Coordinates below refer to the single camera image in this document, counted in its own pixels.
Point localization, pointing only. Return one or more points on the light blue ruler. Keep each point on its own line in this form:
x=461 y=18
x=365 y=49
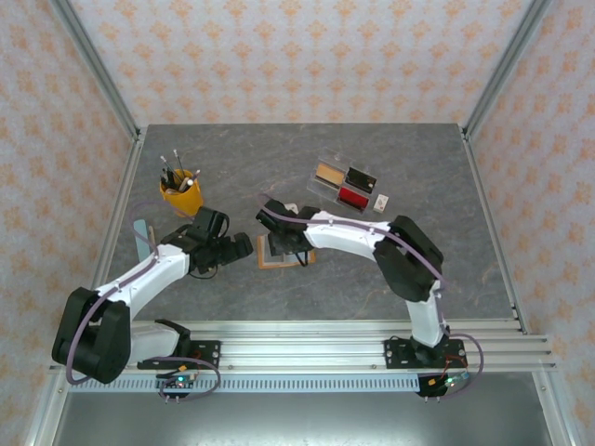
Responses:
x=141 y=241

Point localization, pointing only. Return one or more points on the aluminium extrusion base beam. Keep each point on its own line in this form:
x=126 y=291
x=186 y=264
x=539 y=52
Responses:
x=302 y=348

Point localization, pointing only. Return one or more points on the small circuit board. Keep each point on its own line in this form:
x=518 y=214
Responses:
x=448 y=382
x=179 y=382

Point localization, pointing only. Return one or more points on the small white box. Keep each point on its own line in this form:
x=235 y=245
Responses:
x=381 y=203

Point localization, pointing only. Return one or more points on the red card stack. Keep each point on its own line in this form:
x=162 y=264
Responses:
x=354 y=197

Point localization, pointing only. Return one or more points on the black card stack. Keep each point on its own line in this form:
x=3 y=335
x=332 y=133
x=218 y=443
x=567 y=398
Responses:
x=361 y=180

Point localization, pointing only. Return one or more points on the white marker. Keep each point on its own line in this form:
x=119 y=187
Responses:
x=186 y=183

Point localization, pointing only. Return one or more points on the small wooden stick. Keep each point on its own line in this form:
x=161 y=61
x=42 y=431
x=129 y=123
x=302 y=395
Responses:
x=151 y=234

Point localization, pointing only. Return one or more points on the yellow pen cup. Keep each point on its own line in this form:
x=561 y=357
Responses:
x=183 y=200

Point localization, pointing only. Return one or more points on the aluminium frame post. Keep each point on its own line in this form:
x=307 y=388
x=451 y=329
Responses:
x=506 y=65
x=95 y=65

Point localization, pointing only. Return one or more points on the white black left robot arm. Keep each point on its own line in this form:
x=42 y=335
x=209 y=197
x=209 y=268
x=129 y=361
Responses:
x=139 y=279

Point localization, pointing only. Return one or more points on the tan card stack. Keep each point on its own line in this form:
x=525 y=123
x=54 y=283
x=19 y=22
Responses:
x=331 y=175

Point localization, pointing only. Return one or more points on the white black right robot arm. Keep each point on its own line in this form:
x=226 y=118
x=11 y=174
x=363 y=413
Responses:
x=344 y=237

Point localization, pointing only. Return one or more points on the clear acrylic card organizer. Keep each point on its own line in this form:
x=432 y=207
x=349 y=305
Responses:
x=334 y=158

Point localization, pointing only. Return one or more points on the grey metal shelf panel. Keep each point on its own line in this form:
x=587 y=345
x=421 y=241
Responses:
x=302 y=418

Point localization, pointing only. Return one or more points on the thin metal-tipped pen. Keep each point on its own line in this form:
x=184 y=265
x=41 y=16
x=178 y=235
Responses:
x=166 y=168
x=177 y=162

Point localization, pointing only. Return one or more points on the aluminium table side rail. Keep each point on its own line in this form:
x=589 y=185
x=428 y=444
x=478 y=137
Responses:
x=480 y=186
x=130 y=162

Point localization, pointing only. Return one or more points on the black marker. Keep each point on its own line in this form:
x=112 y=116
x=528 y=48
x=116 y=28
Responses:
x=166 y=179

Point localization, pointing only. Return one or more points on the pencil with white eraser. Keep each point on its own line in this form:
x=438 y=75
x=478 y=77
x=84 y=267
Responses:
x=195 y=176

